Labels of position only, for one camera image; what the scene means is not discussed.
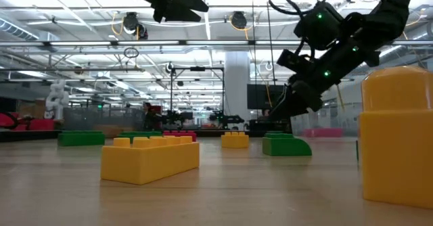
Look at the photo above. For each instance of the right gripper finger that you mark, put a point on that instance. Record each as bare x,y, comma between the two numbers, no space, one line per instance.
306,97
283,107

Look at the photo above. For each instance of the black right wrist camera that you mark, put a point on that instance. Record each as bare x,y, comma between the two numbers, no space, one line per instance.
318,26

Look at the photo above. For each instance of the white robot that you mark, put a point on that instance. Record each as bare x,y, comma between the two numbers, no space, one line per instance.
57,99

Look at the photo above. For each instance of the red tool cabinet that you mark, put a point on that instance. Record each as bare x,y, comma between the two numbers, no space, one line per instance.
158,109

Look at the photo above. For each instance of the black frame robot station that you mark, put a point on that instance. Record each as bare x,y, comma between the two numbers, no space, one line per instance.
198,69

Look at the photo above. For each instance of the silver ventilation duct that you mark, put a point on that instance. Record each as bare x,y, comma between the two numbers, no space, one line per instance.
13,29

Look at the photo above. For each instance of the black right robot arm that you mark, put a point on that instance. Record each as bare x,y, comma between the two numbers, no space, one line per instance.
395,9

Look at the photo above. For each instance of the yellow rounded-top block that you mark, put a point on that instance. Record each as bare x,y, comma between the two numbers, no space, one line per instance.
395,151

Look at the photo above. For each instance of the black aluminium table frame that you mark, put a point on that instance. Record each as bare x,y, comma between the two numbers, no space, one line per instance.
27,136

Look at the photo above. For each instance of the grey translucent bin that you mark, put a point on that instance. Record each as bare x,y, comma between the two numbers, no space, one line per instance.
84,119

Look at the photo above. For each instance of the white square pillar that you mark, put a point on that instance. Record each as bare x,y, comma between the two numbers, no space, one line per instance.
236,73

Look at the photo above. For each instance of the red rectangular block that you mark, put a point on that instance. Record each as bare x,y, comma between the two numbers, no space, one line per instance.
329,133

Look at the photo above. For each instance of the green rectangular block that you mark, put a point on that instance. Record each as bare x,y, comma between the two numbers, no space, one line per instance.
81,139
135,134

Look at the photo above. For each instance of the green curved block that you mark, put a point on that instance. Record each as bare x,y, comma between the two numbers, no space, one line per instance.
284,148

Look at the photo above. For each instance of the red six-stud block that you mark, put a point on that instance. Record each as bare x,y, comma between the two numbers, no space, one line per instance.
179,134

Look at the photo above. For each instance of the clear plastic bin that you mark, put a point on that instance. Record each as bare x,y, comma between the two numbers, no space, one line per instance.
338,121

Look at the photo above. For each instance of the cardboard box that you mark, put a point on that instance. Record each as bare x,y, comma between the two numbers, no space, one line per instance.
32,109

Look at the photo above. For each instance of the long ceiling light bar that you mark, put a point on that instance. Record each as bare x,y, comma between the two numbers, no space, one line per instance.
274,42
216,42
148,43
80,43
423,42

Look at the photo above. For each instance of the person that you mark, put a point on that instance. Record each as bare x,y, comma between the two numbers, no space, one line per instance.
147,117

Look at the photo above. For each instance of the black background robot arm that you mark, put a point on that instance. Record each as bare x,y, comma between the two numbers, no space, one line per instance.
176,117
225,119

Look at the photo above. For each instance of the yellow four-stud block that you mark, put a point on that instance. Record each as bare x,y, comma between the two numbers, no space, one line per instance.
235,142

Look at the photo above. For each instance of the black monitor cart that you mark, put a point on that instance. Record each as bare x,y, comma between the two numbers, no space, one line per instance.
260,97

